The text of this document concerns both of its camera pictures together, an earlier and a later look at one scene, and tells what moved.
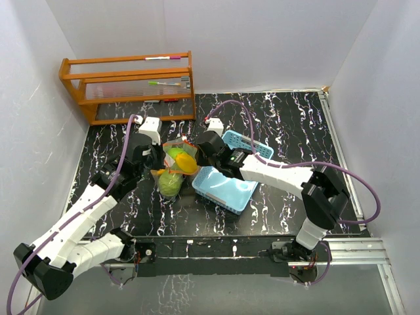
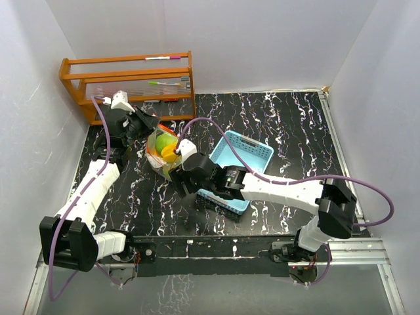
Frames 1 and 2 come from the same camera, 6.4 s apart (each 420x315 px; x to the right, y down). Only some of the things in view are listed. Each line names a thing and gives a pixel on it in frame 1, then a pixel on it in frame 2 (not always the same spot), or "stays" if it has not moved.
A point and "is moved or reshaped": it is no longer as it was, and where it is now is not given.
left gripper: x=161 y=154 → x=149 y=123
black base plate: x=171 y=256 stays
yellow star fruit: x=186 y=163 is moved or reshaped
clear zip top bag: x=181 y=159 is moved or reshaped
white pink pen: x=167 y=57 stays
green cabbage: x=173 y=151 → x=163 y=140
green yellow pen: x=157 y=83 stays
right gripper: x=199 y=159 → x=178 y=176
